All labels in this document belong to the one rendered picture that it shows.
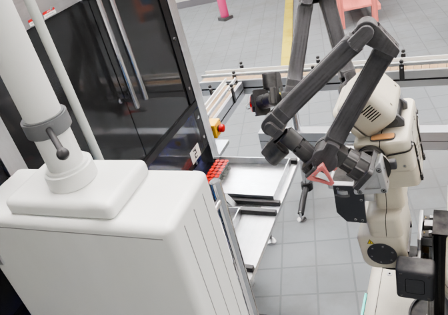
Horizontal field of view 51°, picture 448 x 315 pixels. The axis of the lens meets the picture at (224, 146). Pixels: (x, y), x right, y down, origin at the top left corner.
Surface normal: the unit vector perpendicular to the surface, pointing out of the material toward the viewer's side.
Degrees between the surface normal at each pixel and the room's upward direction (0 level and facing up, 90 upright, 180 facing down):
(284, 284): 0
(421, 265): 0
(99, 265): 90
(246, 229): 0
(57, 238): 90
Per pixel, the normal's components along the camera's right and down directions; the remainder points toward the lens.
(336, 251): -0.22, -0.83
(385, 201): -0.37, 0.55
